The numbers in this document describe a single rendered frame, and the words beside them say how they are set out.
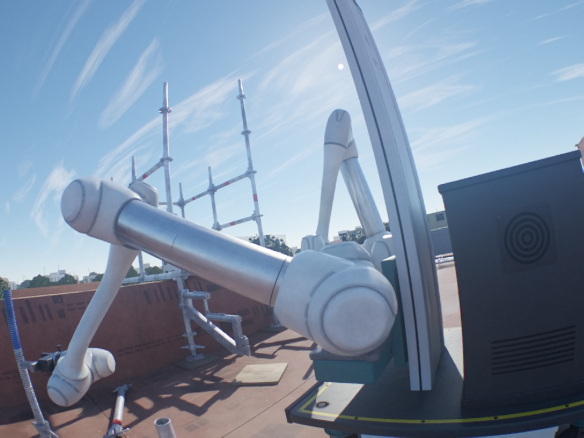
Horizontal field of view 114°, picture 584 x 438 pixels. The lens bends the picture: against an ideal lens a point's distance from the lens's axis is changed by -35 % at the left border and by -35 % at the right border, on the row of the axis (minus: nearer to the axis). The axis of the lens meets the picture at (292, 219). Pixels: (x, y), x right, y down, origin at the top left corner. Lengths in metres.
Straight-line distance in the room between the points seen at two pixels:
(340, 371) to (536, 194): 0.57
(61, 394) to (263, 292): 0.68
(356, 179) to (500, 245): 0.87
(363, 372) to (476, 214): 0.42
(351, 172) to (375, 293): 0.97
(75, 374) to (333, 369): 0.71
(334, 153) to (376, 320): 0.89
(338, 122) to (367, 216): 0.43
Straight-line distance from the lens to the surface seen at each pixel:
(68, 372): 0.95
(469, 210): 0.63
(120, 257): 0.89
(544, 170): 0.66
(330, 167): 1.22
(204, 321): 2.26
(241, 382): 1.91
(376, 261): 1.14
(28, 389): 1.41
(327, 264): 0.48
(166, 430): 1.06
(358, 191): 1.34
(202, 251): 0.54
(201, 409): 1.70
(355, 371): 0.70
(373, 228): 1.33
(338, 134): 1.24
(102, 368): 1.06
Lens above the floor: 0.76
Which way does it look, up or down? 7 degrees up
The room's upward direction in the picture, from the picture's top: 10 degrees counter-clockwise
